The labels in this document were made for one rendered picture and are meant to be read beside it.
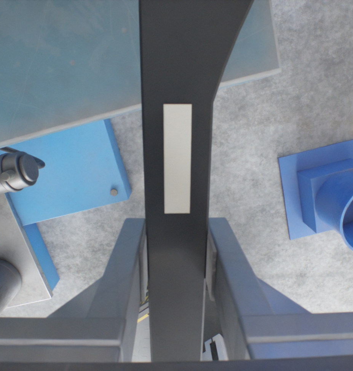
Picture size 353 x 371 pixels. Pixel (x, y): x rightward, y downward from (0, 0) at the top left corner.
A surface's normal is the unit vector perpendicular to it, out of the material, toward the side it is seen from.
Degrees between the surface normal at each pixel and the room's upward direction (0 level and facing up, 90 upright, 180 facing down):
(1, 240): 0
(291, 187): 0
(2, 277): 90
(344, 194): 90
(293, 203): 0
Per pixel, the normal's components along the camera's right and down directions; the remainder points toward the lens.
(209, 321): 0.03, 0.27
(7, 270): 0.74, -0.65
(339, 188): -0.74, -0.64
